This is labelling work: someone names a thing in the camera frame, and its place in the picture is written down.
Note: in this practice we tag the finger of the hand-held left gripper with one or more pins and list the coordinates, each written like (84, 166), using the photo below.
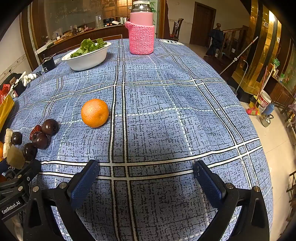
(30, 168)
(3, 166)

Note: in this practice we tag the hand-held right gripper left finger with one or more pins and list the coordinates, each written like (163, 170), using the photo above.
(83, 184)

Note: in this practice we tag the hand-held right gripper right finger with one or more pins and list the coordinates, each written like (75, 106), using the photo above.
(209, 185)

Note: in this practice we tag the beige rounded produce chunk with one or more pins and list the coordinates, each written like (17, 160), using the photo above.
(16, 157)

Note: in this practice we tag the dark purple plum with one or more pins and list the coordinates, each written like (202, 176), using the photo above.
(40, 140)
(16, 138)
(50, 127)

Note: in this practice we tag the orange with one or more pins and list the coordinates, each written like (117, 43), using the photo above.
(1, 149)
(94, 112)

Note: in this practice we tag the pale cut produce chunk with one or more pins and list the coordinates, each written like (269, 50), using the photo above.
(7, 148)
(8, 135)

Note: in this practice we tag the dark jujube pair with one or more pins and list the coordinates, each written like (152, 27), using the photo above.
(29, 151)

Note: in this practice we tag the red date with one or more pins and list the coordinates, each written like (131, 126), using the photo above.
(35, 131)

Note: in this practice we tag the red plastic bag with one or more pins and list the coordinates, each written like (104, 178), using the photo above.
(4, 90)

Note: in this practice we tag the blue plaid tablecloth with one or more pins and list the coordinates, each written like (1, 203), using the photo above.
(161, 115)

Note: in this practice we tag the metal kettle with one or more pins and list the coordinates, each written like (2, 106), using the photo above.
(266, 121)

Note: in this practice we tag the broom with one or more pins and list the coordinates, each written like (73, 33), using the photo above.
(253, 110)

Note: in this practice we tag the white glove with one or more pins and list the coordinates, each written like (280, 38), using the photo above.
(27, 78)

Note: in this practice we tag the blue jug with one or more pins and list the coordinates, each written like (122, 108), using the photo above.
(269, 108)

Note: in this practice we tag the white bucket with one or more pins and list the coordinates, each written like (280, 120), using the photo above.
(263, 99)

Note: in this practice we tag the small black box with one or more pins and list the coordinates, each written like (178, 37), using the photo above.
(48, 64)

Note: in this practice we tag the white bowl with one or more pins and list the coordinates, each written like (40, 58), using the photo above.
(87, 61)

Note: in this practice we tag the green lettuce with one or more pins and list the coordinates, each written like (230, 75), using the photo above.
(89, 45)

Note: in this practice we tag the wooden sideboard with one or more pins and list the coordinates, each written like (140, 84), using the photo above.
(76, 34)

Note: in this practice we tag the dark hanging jacket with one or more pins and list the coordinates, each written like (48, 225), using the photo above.
(215, 40)

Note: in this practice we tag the wooden stair railing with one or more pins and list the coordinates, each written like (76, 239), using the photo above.
(233, 39)

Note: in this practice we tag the gold column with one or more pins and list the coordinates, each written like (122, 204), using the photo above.
(256, 41)

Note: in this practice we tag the pink bottle with knit sleeve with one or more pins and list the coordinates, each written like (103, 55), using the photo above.
(141, 39)

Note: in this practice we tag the wooden chair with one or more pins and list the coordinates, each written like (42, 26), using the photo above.
(177, 29)

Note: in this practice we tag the glass pitcher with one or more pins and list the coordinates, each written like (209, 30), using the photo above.
(99, 22)

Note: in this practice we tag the brown wooden door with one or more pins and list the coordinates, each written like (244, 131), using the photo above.
(202, 23)

